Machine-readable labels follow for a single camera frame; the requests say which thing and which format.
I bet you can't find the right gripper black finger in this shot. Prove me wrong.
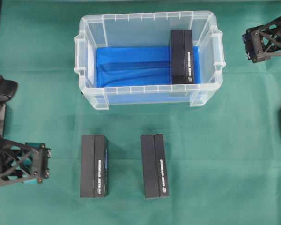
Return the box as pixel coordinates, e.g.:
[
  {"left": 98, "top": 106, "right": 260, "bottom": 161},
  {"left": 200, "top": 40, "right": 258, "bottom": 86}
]
[{"left": 242, "top": 16, "right": 281, "bottom": 63}]

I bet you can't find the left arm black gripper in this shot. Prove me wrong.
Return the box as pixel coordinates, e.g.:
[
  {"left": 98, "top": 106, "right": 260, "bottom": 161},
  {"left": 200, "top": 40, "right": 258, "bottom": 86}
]
[{"left": 0, "top": 75, "right": 51, "bottom": 187}]

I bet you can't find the black camera box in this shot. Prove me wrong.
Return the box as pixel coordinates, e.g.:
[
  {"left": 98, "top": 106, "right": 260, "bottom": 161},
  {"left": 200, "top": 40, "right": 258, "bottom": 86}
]
[
  {"left": 80, "top": 135, "right": 108, "bottom": 198},
  {"left": 140, "top": 134, "right": 170, "bottom": 198},
  {"left": 170, "top": 30, "right": 195, "bottom": 84}
]

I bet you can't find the clear plastic storage bin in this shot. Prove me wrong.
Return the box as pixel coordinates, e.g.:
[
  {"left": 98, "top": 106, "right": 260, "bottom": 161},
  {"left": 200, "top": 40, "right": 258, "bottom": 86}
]
[{"left": 74, "top": 11, "right": 226, "bottom": 110}]

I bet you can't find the green table cloth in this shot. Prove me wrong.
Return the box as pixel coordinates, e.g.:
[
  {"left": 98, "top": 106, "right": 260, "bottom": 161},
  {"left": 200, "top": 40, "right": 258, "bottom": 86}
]
[{"left": 0, "top": 0, "right": 281, "bottom": 225}]

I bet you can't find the blue liner sheet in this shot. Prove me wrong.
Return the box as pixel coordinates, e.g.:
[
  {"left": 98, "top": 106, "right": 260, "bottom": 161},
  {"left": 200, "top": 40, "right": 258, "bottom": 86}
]
[{"left": 96, "top": 46, "right": 201, "bottom": 104}]

